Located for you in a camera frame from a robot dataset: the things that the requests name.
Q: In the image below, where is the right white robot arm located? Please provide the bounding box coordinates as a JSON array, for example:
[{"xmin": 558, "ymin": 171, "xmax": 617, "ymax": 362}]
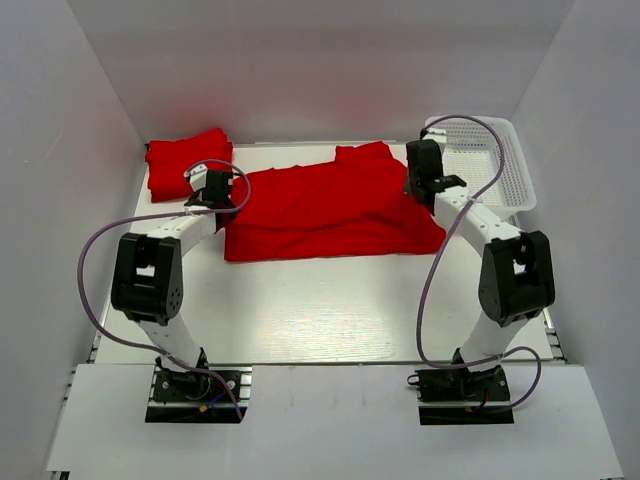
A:
[{"xmin": 406, "ymin": 139, "xmax": 555, "ymax": 399}]

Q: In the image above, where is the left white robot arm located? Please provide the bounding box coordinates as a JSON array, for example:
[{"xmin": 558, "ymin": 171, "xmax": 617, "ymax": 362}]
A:
[{"xmin": 111, "ymin": 165, "xmax": 236, "ymax": 399}]

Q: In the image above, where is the folded red t shirt stack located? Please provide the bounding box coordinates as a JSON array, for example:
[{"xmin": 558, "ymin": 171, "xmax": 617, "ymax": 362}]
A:
[{"xmin": 145, "ymin": 128, "xmax": 233, "ymax": 203}]

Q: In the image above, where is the white plastic basket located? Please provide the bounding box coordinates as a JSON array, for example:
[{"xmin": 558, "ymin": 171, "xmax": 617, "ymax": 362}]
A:
[{"xmin": 426, "ymin": 116, "xmax": 537, "ymax": 218}]

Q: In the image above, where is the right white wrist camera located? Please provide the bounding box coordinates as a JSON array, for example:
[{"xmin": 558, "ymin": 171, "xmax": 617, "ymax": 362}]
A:
[{"xmin": 420, "ymin": 127, "xmax": 447, "ymax": 150}]

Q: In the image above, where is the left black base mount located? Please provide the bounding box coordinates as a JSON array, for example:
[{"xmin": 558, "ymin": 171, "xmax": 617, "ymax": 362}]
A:
[{"xmin": 145, "ymin": 367, "xmax": 252, "ymax": 425}]

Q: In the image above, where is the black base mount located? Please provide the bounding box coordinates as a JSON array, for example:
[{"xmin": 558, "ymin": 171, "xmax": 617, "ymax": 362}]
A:
[
  {"xmin": 145, "ymin": 367, "xmax": 252, "ymax": 425},
  {"xmin": 407, "ymin": 366, "xmax": 514, "ymax": 426}
]

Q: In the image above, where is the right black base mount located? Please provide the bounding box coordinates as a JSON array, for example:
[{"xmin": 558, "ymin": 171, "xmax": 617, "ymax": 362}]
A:
[{"xmin": 407, "ymin": 366, "xmax": 514, "ymax": 426}]

